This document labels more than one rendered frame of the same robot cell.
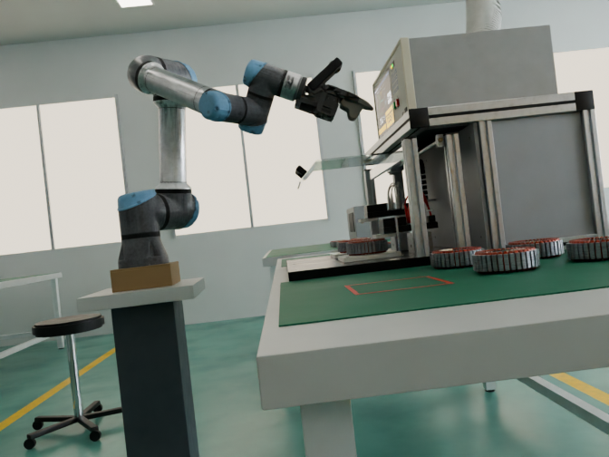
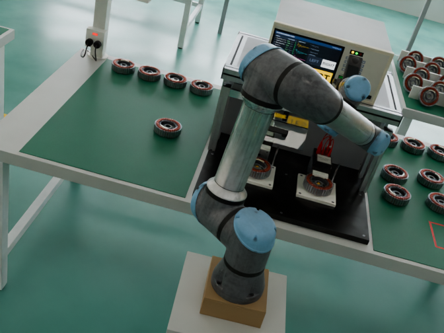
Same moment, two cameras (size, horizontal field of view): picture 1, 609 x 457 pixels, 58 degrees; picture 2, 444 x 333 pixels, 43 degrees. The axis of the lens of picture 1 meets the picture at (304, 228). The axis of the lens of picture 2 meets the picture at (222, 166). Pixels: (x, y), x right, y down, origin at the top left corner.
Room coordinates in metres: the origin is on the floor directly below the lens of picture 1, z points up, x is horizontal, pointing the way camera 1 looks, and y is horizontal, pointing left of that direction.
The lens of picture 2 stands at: (1.74, 1.69, 1.92)
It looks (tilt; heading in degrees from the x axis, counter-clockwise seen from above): 32 degrees down; 274
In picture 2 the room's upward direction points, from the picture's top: 15 degrees clockwise
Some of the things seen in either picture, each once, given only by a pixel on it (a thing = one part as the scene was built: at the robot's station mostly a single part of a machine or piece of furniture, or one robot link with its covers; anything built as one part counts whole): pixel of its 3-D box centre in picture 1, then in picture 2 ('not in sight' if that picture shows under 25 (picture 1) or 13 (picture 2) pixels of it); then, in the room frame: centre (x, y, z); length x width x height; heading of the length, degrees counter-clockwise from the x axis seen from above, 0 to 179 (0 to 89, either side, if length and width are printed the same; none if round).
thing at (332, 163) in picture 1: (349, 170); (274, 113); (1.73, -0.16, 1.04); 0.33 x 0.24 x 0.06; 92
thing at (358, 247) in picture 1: (366, 247); (318, 184); (1.49, -0.16, 0.80); 0.11 x 0.11 x 0.04
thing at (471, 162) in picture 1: (441, 196); (299, 119); (1.63, -0.41, 0.92); 0.66 x 0.01 x 0.30; 2
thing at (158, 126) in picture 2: not in sight; (167, 127); (2.13, -0.30, 0.77); 0.11 x 0.11 x 0.04
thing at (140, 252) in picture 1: (142, 249); (241, 271); (1.70, 0.50, 0.86); 0.15 x 0.15 x 0.10
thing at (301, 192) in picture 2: (368, 256); (316, 189); (1.49, -0.16, 0.78); 0.15 x 0.15 x 0.01; 2
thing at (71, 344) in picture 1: (76, 373); not in sight; (2.83, 1.24, 0.28); 0.54 x 0.49 x 0.56; 92
